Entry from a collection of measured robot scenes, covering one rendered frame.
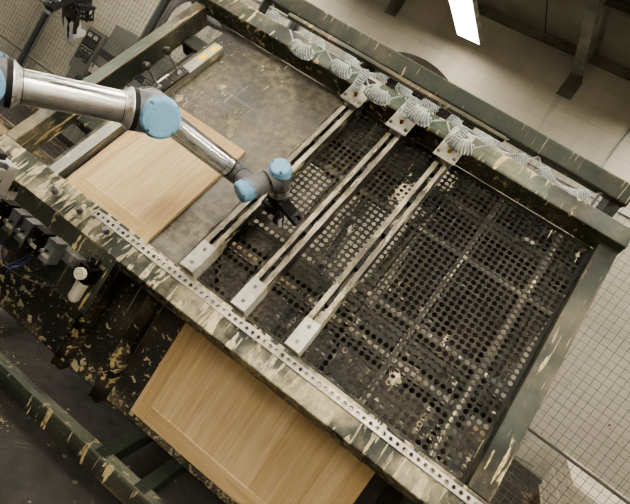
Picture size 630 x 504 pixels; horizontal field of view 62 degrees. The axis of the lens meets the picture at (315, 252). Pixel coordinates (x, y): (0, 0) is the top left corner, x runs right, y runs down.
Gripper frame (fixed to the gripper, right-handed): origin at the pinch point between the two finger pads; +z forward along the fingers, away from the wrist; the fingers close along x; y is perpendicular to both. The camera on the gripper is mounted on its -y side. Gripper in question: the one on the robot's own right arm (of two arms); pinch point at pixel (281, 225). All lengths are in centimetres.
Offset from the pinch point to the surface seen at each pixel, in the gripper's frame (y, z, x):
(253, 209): 10.7, -5.0, 3.9
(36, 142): 103, 5, 33
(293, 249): -11.5, -5.0, 7.4
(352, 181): -8.8, -1.8, -34.1
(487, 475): -106, -3, 29
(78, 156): 80, -1, 29
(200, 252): 12.9, -4.8, 30.0
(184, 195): 37.5, 0.5, 14.0
